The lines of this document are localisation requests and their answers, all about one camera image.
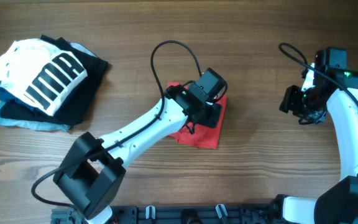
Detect red printed t-shirt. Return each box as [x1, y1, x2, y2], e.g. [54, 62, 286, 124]
[165, 82, 227, 149]

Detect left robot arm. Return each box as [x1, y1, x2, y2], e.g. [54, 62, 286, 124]
[53, 68, 227, 223]

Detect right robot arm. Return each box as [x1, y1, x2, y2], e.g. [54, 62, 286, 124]
[271, 43, 358, 223]

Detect black folded garment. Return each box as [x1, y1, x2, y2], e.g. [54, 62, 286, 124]
[0, 35, 108, 127]

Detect white folded shirt black letters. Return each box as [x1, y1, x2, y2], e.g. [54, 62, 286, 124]
[0, 39, 88, 116]

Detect dark blue folded garment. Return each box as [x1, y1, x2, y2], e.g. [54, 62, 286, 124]
[0, 84, 80, 110]

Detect light blue folded garment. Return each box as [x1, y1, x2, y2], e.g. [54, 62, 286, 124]
[0, 42, 98, 133]

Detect left black cable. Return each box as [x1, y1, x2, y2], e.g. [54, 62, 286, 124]
[30, 40, 203, 208]

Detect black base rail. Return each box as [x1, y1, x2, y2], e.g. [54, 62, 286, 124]
[50, 203, 291, 224]

